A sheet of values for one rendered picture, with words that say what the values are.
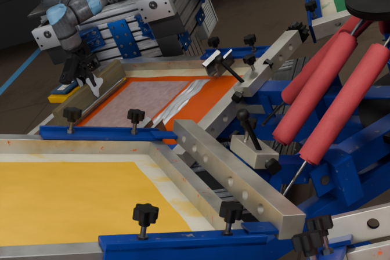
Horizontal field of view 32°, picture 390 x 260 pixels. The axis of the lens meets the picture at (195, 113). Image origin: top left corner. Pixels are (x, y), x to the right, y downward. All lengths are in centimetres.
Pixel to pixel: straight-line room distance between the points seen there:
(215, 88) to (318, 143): 87
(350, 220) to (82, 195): 55
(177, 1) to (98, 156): 114
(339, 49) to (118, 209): 63
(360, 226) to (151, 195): 47
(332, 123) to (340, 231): 35
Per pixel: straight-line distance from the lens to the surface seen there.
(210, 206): 138
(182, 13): 269
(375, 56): 152
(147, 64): 268
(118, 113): 245
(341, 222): 122
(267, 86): 200
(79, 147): 166
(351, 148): 165
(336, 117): 151
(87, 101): 254
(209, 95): 229
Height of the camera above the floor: 192
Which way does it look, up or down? 26 degrees down
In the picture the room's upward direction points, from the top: 24 degrees counter-clockwise
